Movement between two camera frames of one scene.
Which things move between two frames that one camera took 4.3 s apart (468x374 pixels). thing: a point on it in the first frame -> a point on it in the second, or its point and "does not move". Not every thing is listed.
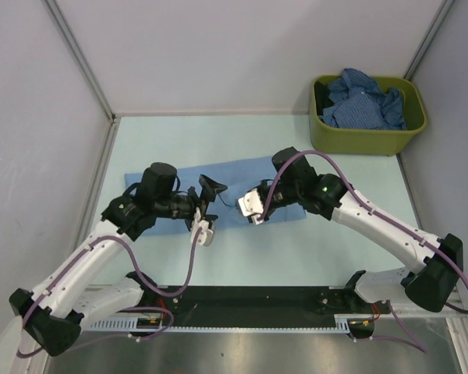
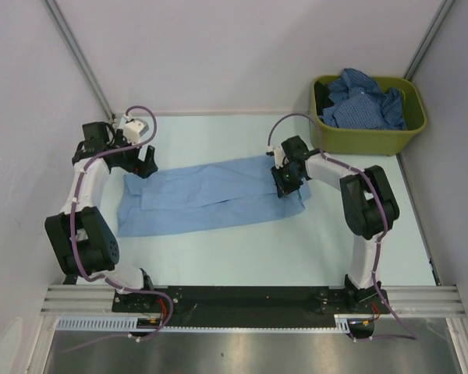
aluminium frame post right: [443, 12] does not move
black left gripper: [209, 191] -> [142, 168]
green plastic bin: [381, 142] does not move
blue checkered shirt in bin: [357, 101] does not move
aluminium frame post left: [79, 53] does not move
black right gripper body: [280, 196] -> [285, 177]
